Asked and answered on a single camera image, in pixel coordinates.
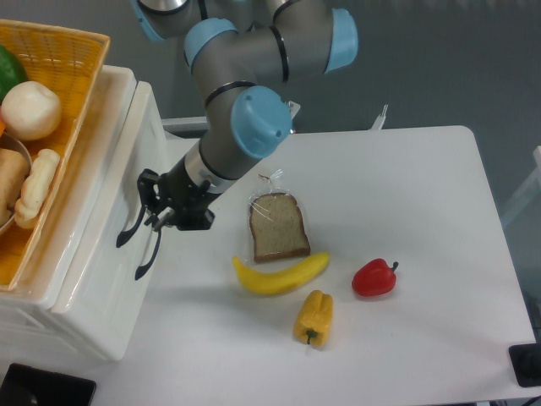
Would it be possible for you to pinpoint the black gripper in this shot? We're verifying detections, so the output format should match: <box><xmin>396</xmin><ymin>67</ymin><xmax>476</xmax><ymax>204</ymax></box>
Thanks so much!
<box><xmin>137</xmin><ymin>154</ymin><xmax>227</xmax><ymax>232</ymax></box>

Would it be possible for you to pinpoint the white drawer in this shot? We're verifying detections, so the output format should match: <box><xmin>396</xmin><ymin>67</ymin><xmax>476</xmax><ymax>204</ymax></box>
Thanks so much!
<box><xmin>52</xmin><ymin>82</ymin><xmax>169</xmax><ymax>360</ymax></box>

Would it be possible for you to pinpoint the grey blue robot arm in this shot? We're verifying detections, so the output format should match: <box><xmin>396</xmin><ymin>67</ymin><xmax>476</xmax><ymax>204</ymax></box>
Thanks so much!
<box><xmin>133</xmin><ymin>1</ymin><xmax>358</xmax><ymax>231</ymax></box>

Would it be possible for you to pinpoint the white drawer cabinet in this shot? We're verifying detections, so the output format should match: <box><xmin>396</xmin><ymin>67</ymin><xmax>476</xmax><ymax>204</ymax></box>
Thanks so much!
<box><xmin>0</xmin><ymin>65</ymin><xmax>145</xmax><ymax>363</ymax></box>

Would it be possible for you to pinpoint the cream twisted pastry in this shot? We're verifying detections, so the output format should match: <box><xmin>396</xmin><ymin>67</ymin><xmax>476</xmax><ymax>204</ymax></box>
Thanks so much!
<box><xmin>14</xmin><ymin>149</ymin><xmax>60</xmax><ymax>229</ymax></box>

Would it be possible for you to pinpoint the bagged bread slice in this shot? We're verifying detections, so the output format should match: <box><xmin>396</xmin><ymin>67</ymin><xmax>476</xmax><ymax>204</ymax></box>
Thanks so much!
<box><xmin>248</xmin><ymin>169</ymin><xmax>312</xmax><ymax>264</ymax></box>

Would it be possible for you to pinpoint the brown bread loaf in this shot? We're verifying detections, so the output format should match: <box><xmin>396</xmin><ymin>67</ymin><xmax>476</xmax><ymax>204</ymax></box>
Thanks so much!
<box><xmin>0</xmin><ymin>148</ymin><xmax>30</xmax><ymax>226</ymax></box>

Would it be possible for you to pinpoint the yellow banana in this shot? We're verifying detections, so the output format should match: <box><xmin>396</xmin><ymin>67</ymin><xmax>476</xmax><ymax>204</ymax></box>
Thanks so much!
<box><xmin>232</xmin><ymin>252</ymin><xmax>331</xmax><ymax>295</ymax></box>

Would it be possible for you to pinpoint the white round bun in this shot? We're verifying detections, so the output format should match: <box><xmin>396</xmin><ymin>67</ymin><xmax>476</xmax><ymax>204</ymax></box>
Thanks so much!
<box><xmin>1</xmin><ymin>81</ymin><xmax>62</xmax><ymax>141</ymax></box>

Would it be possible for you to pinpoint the orange woven basket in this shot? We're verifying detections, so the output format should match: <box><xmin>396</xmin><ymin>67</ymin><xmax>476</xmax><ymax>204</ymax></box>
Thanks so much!
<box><xmin>0</xmin><ymin>19</ymin><xmax>112</xmax><ymax>292</ymax></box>

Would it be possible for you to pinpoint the green vegetable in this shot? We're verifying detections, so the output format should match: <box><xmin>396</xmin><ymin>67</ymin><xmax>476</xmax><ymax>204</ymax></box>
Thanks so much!
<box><xmin>0</xmin><ymin>46</ymin><xmax>29</xmax><ymax>102</ymax></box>

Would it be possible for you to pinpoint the yellow bell pepper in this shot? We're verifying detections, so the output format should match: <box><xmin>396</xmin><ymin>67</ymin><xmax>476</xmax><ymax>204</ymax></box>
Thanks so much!
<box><xmin>293</xmin><ymin>290</ymin><xmax>334</xmax><ymax>348</ymax></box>

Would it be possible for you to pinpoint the black device lower left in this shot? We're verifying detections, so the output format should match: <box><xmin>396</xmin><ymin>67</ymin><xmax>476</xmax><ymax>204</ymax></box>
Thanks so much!
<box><xmin>1</xmin><ymin>363</ymin><xmax>96</xmax><ymax>405</ymax></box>

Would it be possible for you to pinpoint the red bell pepper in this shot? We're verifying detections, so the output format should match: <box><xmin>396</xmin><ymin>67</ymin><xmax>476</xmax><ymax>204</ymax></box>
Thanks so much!
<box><xmin>352</xmin><ymin>258</ymin><xmax>399</xmax><ymax>297</ymax></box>

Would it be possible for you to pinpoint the black device right edge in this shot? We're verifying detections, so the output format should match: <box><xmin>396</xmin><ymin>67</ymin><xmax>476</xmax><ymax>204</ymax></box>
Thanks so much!
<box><xmin>508</xmin><ymin>343</ymin><xmax>540</xmax><ymax>387</ymax></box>

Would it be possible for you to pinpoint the black lower drawer handle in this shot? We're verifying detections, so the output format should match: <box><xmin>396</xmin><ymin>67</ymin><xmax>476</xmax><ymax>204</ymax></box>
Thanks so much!
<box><xmin>134</xmin><ymin>230</ymin><xmax>162</xmax><ymax>281</ymax></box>

